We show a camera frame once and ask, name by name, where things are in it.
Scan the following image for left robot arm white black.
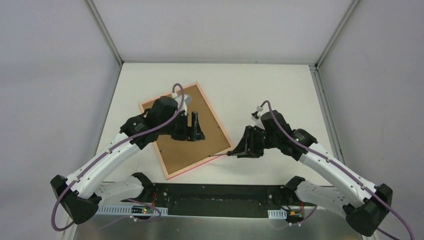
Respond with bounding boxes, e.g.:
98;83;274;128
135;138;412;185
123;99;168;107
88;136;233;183
50;93;206;225

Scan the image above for left white cable duct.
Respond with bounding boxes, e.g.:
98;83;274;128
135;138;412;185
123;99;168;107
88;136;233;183
96;203;169;217

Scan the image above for black screwdriver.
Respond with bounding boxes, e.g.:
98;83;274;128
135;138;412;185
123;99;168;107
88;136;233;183
209;151;232;157

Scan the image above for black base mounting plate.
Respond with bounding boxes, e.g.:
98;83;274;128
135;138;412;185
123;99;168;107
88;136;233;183
135;183;301;218

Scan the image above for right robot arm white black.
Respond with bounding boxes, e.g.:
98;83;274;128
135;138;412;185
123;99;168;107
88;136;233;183
227;110;393;237

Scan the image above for white cable duct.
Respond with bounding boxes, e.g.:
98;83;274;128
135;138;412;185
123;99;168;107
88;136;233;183
267;209;287;220
96;203;169;217

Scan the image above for right white cable duct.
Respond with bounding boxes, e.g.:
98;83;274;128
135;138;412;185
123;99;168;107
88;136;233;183
267;209;287;220

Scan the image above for pink photo frame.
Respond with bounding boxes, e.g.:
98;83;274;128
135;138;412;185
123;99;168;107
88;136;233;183
153;82;234;180

